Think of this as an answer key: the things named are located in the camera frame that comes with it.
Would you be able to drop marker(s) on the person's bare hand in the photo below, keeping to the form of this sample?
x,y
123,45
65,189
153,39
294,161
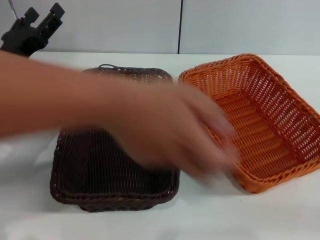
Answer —
x,y
195,135

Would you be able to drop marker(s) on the orange woven basket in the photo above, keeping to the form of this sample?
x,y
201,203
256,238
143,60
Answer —
x,y
265,120

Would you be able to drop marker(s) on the black vertical wall strip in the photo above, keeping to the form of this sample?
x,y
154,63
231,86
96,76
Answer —
x,y
181,25

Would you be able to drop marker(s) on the dark brown woven basket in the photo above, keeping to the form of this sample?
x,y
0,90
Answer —
x,y
100,165

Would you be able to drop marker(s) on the person's bare forearm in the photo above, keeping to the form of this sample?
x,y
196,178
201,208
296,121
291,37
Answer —
x,y
75,100

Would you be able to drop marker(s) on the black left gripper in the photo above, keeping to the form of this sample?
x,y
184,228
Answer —
x,y
20,40

